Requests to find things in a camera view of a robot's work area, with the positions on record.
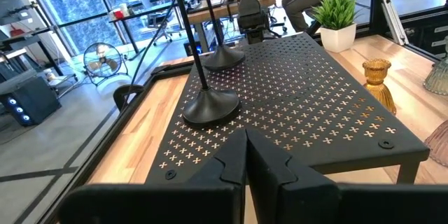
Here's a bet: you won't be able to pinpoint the clear ribbed glass candle holder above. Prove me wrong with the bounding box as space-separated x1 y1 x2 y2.
422 36 448 96

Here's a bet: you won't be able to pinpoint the pink ribbed glass candle holder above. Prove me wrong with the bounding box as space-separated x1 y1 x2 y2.
424 118 448 168

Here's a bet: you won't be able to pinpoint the round floor fan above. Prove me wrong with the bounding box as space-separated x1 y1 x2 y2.
83 41 129 87

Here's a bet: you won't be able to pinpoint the amber ribbed glass candle holder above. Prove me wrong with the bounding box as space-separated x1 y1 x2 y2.
361 58 398 116

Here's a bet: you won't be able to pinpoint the black small drawer cabinet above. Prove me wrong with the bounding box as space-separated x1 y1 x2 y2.
402 17 448 59

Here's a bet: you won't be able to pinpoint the person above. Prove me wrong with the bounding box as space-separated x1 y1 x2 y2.
281 0 337 33

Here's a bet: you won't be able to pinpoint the grey swivel chair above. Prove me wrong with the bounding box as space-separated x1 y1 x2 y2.
139 0 183 46

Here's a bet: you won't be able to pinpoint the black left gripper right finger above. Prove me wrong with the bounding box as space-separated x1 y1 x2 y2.
246 128 448 224

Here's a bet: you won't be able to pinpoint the tall black candlestick holder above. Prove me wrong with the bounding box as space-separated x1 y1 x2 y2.
197 0 246 72
169 0 242 130

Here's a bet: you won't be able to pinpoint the green plant in white pot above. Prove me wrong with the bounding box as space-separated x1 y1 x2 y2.
310 0 360 54

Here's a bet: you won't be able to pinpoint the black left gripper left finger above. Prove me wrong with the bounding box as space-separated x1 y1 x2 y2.
57 127 248 224

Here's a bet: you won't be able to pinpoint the black perforated metal shelf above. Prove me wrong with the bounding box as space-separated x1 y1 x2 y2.
145 31 431 185

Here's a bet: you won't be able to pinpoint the silver aluminium profile strip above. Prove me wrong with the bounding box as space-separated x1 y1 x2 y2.
380 0 409 46

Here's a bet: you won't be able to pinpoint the wooden background desk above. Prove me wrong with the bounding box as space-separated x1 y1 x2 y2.
187 0 277 53

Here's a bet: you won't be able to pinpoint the black computer tower blue lights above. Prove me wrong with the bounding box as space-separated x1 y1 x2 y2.
0 75 62 127

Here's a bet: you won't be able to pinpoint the black cable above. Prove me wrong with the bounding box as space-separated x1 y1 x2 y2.
120 0 178 111

